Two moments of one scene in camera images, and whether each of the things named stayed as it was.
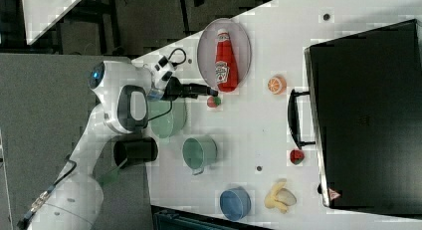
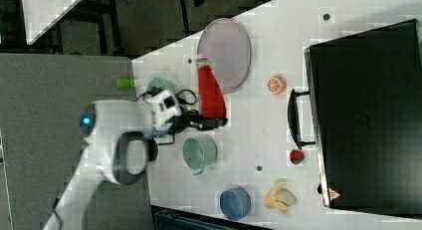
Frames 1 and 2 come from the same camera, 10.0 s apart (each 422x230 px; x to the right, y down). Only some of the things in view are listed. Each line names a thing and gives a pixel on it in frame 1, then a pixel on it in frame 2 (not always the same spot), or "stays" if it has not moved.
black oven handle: x=294 y=119 stays
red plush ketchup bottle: x=226 y=69 to x=211 y=97
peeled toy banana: x=280 y=197 stays
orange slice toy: x=277 y=85 stays
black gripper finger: x=198 y=89 to x=208 y=123
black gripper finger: x=195 y=94 to x=208 y=124
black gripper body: x=174 y=90 to x=186 y=118
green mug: x=199 y=151 stays
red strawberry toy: x=297 y=156 stays
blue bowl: x=235 y=203 stays
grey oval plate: x=240 y=43 stays
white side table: x=43 y=10 stays
